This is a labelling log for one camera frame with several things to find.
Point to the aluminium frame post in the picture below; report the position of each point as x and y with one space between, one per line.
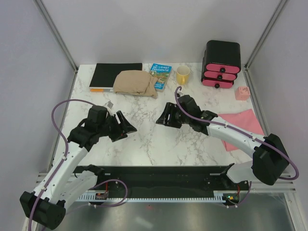
270 25
55 32

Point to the pink folded t shirt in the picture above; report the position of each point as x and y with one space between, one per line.
245 120

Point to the aluminium front rail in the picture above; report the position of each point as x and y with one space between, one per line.
257 187

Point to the orange pen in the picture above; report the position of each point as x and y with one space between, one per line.
96 90

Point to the white cable duct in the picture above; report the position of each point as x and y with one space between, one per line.
96 198

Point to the right aluminium frame post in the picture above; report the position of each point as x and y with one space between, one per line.
270 25

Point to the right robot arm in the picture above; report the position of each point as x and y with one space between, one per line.
268 153

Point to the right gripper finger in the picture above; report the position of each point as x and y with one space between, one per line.
165 116
174 124

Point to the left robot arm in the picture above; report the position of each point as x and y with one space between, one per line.
48 202

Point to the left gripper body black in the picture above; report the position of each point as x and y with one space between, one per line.
112 127

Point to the beige t shirt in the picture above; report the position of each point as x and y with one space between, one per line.
135 82

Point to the pink cube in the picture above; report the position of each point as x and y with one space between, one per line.
242 93

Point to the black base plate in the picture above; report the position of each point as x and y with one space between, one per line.
163 182

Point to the black notebook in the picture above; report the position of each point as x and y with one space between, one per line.
105 74

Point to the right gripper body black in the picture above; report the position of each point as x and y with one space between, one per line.
182 119

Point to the blue treehouse book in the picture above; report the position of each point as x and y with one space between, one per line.
162 73

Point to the yellow mug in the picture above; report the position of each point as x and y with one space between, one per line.
182 74

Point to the black pink drawer unit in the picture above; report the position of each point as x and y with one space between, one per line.
221 64

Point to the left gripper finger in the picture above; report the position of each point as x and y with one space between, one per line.
118 137
125 125

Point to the left aluminium frame post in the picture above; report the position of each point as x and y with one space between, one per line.
55 32

